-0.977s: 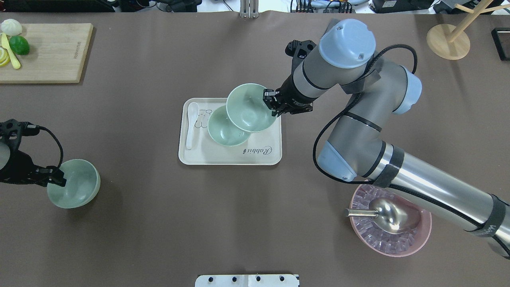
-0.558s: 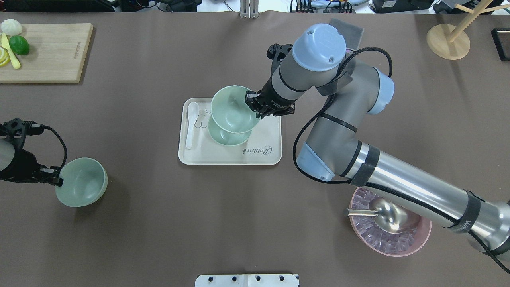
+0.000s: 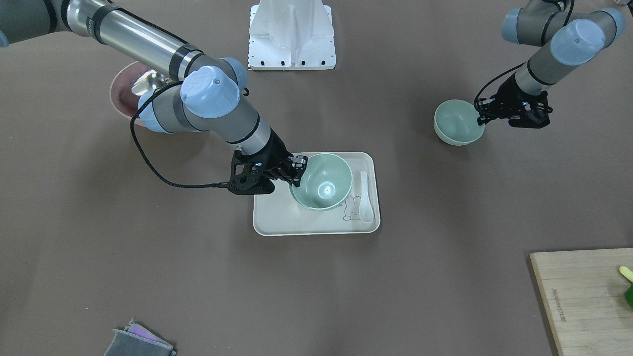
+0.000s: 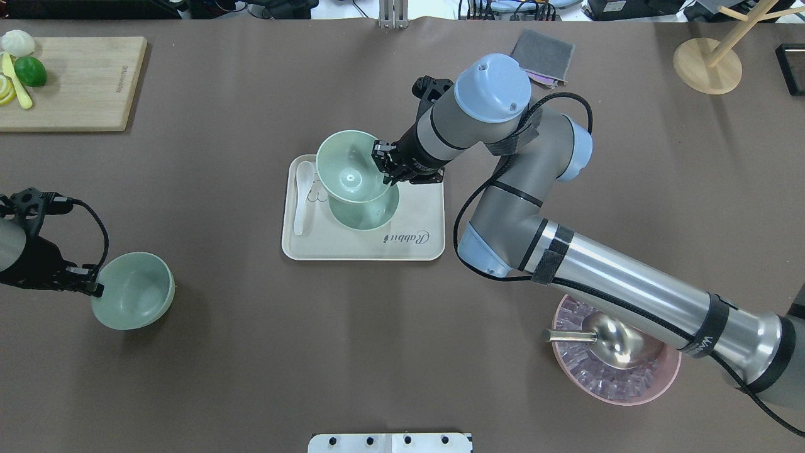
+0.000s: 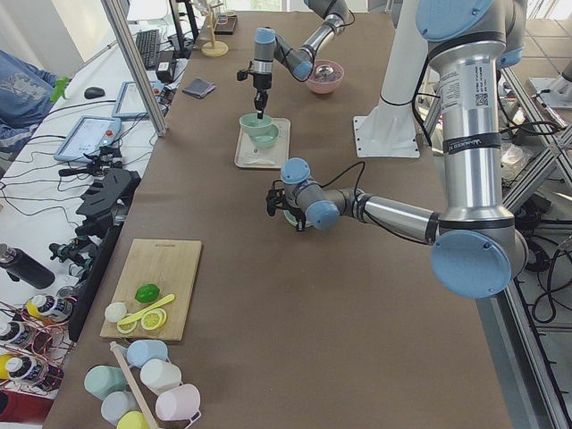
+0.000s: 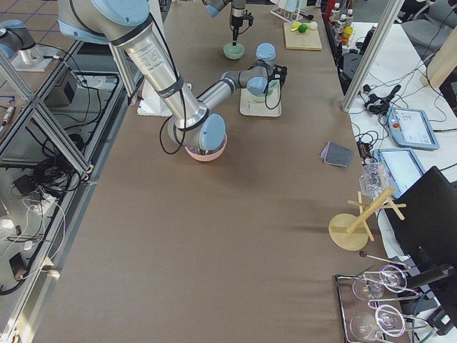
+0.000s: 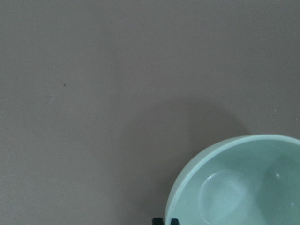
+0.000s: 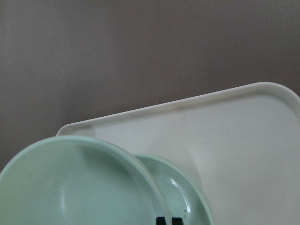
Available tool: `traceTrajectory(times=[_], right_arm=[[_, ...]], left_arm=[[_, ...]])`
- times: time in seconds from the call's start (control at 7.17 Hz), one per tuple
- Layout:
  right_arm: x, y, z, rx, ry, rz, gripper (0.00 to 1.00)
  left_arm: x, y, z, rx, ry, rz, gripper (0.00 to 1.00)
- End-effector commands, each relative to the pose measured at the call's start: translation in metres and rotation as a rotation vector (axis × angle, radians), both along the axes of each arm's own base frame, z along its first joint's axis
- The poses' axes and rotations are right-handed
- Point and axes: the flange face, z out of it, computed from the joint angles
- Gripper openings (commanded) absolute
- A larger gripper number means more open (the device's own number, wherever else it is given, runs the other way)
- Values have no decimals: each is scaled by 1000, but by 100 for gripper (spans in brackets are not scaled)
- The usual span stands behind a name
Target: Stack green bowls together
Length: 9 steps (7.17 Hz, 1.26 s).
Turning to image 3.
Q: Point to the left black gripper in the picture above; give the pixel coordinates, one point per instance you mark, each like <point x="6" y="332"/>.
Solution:
<point x="511" y="94"/>

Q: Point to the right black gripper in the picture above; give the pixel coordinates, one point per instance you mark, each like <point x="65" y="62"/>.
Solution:
<point x="275" y="154"/>

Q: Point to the green bowl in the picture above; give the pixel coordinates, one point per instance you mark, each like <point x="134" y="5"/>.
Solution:
<point x="326" y="183"/>
<point x="455" y="123"/>

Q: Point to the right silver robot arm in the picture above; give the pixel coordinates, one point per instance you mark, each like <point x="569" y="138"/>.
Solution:
<point x="205" y="94"/>

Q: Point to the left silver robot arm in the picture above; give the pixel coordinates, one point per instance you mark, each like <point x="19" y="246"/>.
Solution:
<point x="565" y="41"/>

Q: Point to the cream rabbit serving tray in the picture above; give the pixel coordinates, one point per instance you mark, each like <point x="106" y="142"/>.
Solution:
<point x="278" y="214"/>

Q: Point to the white ceramic spoon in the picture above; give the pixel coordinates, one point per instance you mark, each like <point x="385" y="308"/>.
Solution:
<point x="365" y="210"/>

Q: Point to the steel ice scoop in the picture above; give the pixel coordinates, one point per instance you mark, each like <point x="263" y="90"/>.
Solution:
<point x="149" y="82"/>

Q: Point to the pink bowl with ice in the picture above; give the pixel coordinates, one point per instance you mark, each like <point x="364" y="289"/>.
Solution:
<point x="121" y="97"/>

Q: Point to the wooden cutting board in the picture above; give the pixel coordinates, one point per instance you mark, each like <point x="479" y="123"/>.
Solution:
<point x="584" y="297"/>

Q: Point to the yellow plastic knife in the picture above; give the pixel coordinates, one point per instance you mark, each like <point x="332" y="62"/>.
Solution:
<point x="626" y="273"/>

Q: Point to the green lime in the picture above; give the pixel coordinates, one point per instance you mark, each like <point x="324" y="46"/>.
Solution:
<point x="628" y="294"/>

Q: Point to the grey folded cloth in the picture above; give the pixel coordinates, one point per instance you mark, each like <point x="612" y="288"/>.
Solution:
<point x="137" y="340"/>

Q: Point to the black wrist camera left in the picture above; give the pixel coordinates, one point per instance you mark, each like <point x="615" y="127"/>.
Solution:
<point x="531" y="113"/>

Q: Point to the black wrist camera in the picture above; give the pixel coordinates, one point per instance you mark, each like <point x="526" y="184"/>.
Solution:
<point x="248" y="175"/>
<point x="531" y="113"/>

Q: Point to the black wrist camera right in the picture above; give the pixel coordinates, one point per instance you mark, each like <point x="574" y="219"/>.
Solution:
<point x="248" y="175"/>

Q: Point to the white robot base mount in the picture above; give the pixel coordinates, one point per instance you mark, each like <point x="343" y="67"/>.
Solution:
<point x="291" y="35"/>

